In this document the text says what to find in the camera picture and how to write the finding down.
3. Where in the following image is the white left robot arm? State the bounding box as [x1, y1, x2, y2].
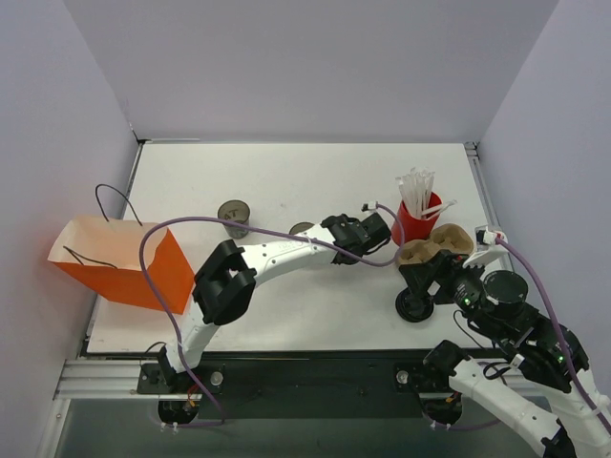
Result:
[158, 213, 391, 392]

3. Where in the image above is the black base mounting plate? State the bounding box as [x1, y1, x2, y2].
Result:
[137, 350, 463, 425]

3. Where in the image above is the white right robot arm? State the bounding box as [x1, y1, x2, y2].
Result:
[397, 250, 610, 457]

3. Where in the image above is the aluminium frame rail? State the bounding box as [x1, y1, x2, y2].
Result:
[53, 360, 159, 400]

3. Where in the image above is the dark coffee cup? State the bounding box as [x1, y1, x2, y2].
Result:
[289, 221, 314, 237]
[218, 199, 251, 239]

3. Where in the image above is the orange paper bag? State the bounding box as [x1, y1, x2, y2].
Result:
[48, 216, 194, 314]

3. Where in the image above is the brown cardboard cup carrier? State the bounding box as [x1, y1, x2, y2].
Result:
[395, 223, 474, 267]

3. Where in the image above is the red straw holder cup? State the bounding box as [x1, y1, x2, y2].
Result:
[390, 192, 442, 246]

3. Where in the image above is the black cup lid on table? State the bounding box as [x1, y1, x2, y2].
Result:
[395, 289, 434, 323]

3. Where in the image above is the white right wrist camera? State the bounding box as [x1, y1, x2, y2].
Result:
[463, 225, 508, 268]

